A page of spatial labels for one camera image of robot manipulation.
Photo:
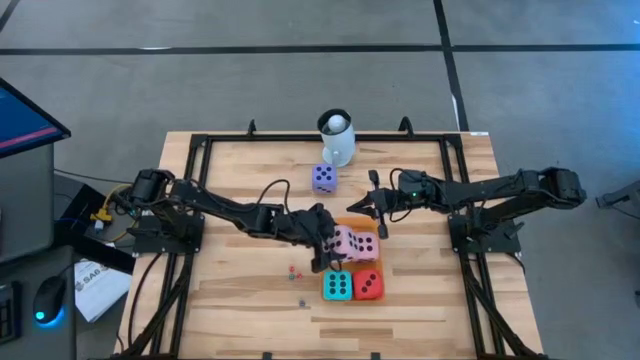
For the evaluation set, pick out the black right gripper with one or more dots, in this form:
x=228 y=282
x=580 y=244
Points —
x=392 y=200

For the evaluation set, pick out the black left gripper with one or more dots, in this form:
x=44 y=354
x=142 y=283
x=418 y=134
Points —
x=312 y=225

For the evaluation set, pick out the orange plastic tray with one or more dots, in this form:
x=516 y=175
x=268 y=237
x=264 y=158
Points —
x=372 y=223

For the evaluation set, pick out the pink foam die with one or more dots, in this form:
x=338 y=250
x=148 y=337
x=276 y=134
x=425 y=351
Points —
x=345 y=245
x=367 y=252

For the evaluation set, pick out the green foam die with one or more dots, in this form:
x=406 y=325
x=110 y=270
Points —
x=337 y=285

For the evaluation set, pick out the red foam die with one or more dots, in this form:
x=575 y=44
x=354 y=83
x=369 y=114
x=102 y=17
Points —
x=367 y=285

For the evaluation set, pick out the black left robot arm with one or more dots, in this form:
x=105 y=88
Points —
x=220 y=205

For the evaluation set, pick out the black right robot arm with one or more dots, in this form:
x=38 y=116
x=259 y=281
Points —
x=500 y=187

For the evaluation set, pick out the purple foam die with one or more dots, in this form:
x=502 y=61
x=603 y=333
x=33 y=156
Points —
x=324 y=175

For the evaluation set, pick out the white cylinder container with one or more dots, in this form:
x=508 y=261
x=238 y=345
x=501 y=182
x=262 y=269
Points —
x=340 y=145

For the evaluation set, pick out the white ball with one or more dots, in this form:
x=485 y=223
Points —
x=337 y=123

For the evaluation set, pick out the white printed paper sheet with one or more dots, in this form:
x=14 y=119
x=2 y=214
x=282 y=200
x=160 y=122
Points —
x=100 y=295

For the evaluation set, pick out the black floor plate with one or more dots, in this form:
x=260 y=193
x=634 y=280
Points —
x=75 y=235

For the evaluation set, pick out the black computer mouse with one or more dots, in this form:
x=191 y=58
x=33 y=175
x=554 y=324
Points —
x=50 y=297

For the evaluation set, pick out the grey desk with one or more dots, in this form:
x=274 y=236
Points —
x=50 y=350

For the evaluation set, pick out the grey computer case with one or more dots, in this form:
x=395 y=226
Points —
x=25 y=200

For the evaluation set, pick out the black keyboard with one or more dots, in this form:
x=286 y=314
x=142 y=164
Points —
x=9 y=312

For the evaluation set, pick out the computer monitor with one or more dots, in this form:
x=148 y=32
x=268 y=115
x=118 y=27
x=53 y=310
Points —
x=25 y=125

